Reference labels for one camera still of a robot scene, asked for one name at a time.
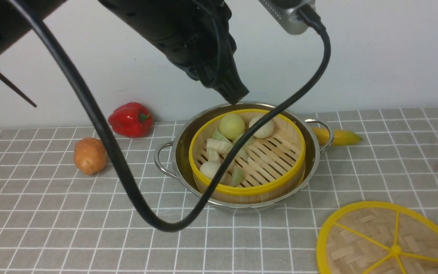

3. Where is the green dumpling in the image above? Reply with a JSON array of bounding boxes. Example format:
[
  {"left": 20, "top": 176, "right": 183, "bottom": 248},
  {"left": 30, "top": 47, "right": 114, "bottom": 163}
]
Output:
[{"left": 229, "top": 166, "right": 244, "bottom": 187}]

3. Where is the stainless steel pot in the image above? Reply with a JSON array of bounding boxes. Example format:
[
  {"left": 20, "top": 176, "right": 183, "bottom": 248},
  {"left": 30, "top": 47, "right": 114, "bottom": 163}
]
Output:
[{"left": 154, "top": 101, "right": 334, "bottom": 213}]

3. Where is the woven bamboo steamer lid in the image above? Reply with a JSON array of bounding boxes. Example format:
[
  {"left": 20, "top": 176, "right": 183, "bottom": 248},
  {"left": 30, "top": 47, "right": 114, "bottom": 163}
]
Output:
[{"left": 316, "top": 201, "right": 438, "bottom": 274}]

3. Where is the white round bun front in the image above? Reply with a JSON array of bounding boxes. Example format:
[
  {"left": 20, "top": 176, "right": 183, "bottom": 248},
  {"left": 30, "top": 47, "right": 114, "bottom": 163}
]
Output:
[{"left": 199, "top": 160, "right": 221, "bottom": 180}]

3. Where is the yellow banana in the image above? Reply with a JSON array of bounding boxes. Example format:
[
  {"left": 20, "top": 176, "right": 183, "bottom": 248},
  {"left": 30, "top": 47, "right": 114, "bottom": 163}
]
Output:
[{"left": 311, "top": 127, "right": 363, "bottom": 146}]

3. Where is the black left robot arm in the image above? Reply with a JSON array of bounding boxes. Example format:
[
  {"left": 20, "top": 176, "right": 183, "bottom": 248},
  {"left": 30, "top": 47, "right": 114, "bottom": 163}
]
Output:
[{"left": 0, "top": 0, "right": 249, "bottom": 105}]

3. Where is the bamboo steamer basket yellow rim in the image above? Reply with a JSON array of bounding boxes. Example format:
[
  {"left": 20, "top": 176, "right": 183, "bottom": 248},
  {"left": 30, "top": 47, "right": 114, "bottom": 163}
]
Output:
[{"left": 188, "top": 108, "right": 306, "bottom": 204}]

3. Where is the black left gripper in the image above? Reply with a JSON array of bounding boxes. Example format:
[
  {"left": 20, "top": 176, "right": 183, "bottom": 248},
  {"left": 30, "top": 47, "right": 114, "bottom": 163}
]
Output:
[{"left": 100, "top": 0, "right": 249, "bottom": 105}]

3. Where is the white round bun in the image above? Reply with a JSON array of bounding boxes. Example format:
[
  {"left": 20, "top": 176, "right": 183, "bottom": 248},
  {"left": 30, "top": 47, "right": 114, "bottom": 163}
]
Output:
[
  {"left": 199, "top": 160, "right": 221, "bottom": 180},
  {"left": 249, "top": 116, "right": 275, "bottom": 139}
]

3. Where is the brown potato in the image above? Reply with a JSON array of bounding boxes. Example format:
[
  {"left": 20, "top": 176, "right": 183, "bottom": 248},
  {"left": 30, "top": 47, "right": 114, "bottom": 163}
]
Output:
[{"left": 73, "top": 137, "right": 107, "bottom": 176}]

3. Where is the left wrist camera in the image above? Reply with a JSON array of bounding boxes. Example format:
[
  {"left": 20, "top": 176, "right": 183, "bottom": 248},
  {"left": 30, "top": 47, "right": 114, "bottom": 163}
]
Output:
[{"left": 259, "top": 0, "right": 316, "bottom": 36}]

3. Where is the red bell pepper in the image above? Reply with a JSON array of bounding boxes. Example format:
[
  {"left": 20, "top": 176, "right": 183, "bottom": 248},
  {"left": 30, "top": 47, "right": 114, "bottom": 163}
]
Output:
[{"left": 108, "top": 102, "right": 154, "bottom": 138}]

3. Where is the black left camera cable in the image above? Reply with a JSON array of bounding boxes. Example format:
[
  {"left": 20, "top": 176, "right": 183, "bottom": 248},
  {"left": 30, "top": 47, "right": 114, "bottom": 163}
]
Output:
[{"left": 8, "top": 0, "right": 332, "bottom": 233}]

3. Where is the white pleated dumpling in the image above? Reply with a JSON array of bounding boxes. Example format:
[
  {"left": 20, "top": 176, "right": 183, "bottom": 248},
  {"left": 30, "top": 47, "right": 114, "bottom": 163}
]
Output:
[{"left": 206, "top": 139, "right": 233, "bottom": 154}]

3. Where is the grey checkered tablecloth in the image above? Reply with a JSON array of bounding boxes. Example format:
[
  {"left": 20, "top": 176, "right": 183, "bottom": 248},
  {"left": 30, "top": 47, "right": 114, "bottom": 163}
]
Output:
[{"left": 0, "top": 107, "right": 438, "bottom": 274}]

